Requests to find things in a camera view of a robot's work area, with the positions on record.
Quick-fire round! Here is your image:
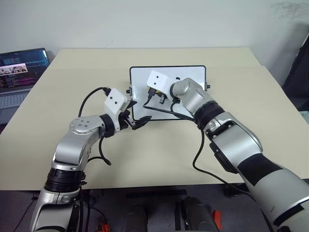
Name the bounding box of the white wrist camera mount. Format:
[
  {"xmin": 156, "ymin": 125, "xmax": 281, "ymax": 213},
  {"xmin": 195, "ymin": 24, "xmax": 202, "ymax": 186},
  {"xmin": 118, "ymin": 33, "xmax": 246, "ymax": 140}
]
[
  {"xmin": 146, "ymin": 70, "xmax": 178, "ymax": 98},
  {"xmin": 104, "ymin": 88, "xmax": 130, "ymax": 118}
]

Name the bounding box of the dark rounded robot leg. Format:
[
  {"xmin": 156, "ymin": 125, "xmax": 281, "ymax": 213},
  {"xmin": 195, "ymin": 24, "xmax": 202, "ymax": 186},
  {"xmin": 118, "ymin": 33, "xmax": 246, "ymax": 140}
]
[
  {"xmin": 124, "ymin": 203, "xmax": 149, "ymax": 232},
  {"xmin": 180, "ymin": 196, "xmax": 218, "ymax": 232}
]

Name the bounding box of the black table crossbar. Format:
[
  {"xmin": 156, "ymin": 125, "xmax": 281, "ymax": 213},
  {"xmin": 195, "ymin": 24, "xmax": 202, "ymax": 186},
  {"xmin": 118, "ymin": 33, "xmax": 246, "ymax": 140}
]
[{"xmin": 126, "ymin": 189, "xmax": 188, "ymax": 199}]

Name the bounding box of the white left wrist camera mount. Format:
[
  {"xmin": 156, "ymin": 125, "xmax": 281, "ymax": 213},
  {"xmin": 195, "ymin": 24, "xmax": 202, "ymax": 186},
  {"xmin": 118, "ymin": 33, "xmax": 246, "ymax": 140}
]
[{"xmin": 104, "ymin": 88, "xmax": 130, "ymax": 118}]

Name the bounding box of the black table clamp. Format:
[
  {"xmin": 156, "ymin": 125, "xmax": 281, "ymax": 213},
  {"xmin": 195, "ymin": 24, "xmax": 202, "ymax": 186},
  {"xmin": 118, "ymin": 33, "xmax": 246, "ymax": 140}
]
[{"xmin": 224, "ymin": 183, "xmax": 246, "ymax": 197}]

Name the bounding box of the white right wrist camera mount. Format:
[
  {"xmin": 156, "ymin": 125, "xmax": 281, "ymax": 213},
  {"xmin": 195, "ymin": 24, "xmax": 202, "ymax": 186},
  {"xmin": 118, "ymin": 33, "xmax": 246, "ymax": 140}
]
[{"xmin": 146, "ymin": 70, "xmax": 178, "ymax": 98}]

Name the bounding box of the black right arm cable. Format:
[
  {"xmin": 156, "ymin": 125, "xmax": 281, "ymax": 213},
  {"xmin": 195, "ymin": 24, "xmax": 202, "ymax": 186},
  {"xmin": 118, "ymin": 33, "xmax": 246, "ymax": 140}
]
[{"xmin": 143, "ymin": 87, "xmax": 254, "ymax": 197}]

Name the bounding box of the black object beside table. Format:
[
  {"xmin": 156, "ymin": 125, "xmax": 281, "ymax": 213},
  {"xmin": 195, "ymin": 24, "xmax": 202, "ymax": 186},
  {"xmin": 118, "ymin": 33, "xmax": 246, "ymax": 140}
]
[{"xmin": 281, "ymin": 36, "xmax": 309, "ymax": 112}]

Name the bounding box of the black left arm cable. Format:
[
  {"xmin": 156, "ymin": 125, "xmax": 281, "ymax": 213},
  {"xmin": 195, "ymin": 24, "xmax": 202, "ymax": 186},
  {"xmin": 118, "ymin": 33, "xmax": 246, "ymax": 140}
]
[{"xmin": 79, "ymin": 87, "xmax": 112, "ymax": 166}]

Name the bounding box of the black framed small whiteboard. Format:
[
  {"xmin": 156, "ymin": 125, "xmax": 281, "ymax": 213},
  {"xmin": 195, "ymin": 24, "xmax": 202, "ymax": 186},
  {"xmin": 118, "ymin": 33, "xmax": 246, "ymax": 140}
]
[{"xmin": 126, "ymin": 65, "xmax": 211, "ymax": 121}]

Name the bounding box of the thin black floor cable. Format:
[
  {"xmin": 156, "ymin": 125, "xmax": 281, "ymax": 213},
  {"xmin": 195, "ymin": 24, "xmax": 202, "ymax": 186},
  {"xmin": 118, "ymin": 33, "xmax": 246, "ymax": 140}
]
[{"xmin": 18, "ymin": 192, "xmax": 37, "ymax": 229}]

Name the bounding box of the open grey laptop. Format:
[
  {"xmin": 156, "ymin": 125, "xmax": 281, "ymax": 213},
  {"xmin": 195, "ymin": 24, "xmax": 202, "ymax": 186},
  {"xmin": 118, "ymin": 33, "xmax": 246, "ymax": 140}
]
[{"xmin": 0, "ymin": 47, "xmax": 50, "ymax": 119}]

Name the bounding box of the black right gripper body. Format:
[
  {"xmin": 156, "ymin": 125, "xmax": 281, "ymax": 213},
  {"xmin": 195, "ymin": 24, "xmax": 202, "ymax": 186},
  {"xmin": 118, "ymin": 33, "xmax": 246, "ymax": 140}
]
[{"xmin": 158, "ymin": 93, "xmax": 171, "ymax": 105}]

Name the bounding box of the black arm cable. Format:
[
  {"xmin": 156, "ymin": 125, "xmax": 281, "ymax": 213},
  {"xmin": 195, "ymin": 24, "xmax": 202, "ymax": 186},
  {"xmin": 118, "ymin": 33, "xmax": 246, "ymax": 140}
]
[
  {"xmin": 143, "ymin": 87, "xmax": 254, "ymax": 197},
  {"xmin": 79, "ymin": 87, "xmax": 112, "ymax": 166}
]

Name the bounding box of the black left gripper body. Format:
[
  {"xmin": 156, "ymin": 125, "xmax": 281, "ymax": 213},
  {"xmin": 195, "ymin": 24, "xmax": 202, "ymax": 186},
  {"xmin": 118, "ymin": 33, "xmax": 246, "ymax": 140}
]
[{"xmin": 117, "ymin": 109, "xmax": 136, "ymax": 131}]

